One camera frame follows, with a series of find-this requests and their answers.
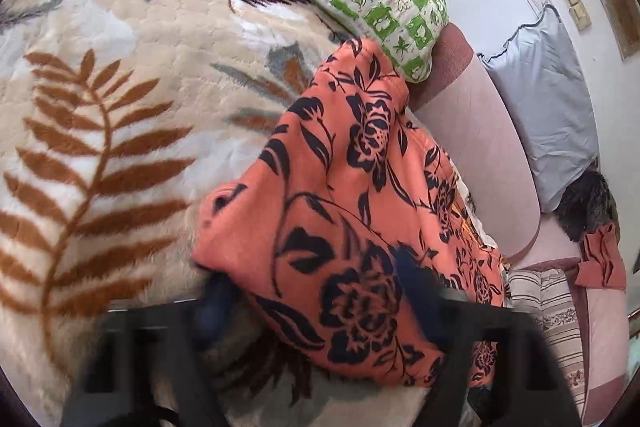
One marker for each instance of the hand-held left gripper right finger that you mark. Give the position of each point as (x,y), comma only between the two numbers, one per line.
(415,267)

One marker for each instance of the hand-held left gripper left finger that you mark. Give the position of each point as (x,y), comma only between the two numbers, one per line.
(210,317)

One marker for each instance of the orange floral shirt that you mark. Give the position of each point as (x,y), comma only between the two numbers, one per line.
(350,207)

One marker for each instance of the striped sofa cushion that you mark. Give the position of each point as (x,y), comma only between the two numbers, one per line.
(550,332)

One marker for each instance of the salmon cloth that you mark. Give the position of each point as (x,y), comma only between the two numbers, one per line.
(600,262)

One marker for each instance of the dark furry cloth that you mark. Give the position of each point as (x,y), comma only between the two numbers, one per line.
(590,202)

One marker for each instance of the grey pillow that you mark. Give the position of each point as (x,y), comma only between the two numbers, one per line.
(545,107)

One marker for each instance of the leaf print blanket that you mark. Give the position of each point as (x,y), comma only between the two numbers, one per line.
(125,57)

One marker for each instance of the framed wall plaque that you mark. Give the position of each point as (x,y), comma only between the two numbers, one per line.
(617,14)

